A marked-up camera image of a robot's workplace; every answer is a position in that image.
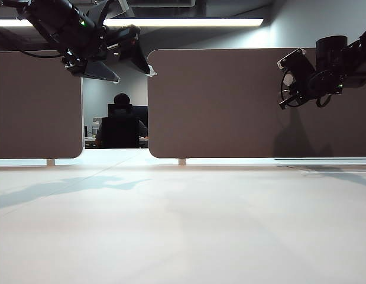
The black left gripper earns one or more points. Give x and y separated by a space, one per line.
82 44

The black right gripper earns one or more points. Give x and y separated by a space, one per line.
324 80

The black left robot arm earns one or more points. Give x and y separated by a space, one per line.
46 14

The seated person with dark hair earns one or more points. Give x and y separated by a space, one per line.
121 98

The black computer monitor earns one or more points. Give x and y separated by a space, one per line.
142 115

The black office chair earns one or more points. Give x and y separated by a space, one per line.
120 133

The long ceiling light strip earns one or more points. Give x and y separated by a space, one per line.
185 22

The wide brown desk partition panel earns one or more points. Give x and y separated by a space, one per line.
215 103

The narrow brown desk partition panel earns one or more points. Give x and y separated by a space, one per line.
29 112

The white adhesive wall hook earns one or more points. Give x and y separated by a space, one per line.
288 79

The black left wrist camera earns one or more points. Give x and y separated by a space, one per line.
123 33

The white partition support post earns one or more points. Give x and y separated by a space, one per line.
50 162
182 161

